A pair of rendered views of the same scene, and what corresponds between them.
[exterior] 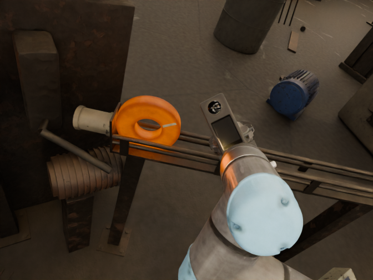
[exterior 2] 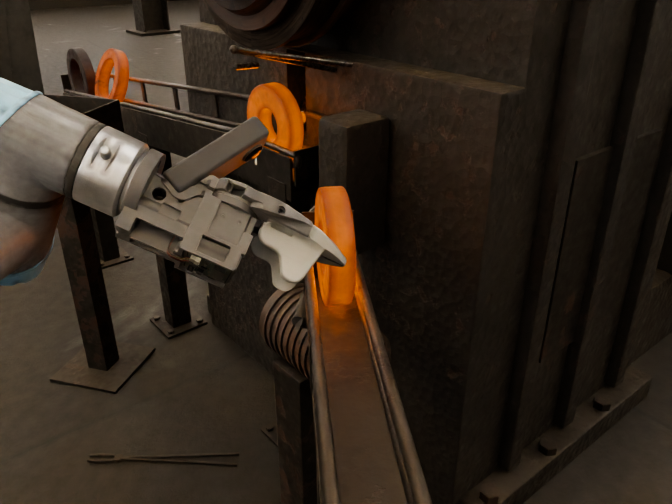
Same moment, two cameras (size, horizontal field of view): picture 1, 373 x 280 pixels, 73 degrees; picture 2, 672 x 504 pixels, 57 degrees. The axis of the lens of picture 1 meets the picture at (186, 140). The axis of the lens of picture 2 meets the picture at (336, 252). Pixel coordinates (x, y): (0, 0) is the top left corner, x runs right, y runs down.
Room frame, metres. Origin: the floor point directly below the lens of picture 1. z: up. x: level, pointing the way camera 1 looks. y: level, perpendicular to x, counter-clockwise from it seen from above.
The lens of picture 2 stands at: (0.54, -0.62, 1.07)
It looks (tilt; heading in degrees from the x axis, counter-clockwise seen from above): 27 degrees down; 97
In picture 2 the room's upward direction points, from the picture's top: straight up
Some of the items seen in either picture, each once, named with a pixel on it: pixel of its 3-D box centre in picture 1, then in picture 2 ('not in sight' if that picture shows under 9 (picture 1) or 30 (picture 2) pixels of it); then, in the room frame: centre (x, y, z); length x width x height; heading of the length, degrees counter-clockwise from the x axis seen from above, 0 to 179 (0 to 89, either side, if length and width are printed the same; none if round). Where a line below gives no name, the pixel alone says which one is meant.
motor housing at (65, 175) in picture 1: (88, 204); (323, 432); (0.42, 0.22, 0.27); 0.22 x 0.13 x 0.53; 136
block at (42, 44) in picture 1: (39, 83); (354, 183); (0.45, 0.39, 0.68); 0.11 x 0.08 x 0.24; 46
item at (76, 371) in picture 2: not in sight; (73, 248); (-0.29, 0.70, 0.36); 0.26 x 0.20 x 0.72; 171
